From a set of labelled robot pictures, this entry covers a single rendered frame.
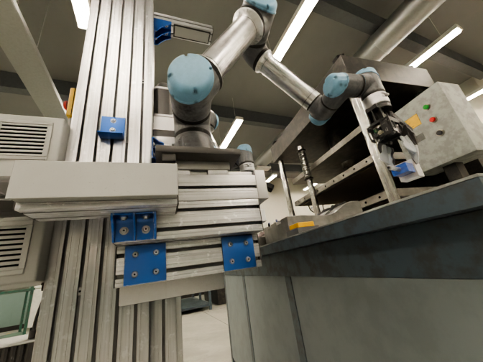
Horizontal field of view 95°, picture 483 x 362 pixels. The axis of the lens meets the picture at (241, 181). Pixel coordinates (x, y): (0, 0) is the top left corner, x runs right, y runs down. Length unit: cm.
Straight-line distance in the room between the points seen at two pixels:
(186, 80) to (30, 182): 37
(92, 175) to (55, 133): 41
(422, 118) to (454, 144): 22
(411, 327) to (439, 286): 11
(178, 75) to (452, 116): 128
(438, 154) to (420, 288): 107
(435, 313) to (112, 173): 61
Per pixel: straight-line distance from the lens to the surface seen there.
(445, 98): 154
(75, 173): 49
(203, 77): 62
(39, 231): 77
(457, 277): 48
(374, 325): 64
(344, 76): 84
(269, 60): 98
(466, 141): 146
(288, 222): 90
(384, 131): 80
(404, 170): 77
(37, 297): 757
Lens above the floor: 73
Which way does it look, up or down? 21 degrees up
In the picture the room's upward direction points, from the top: 8 degrees counter-clockwise
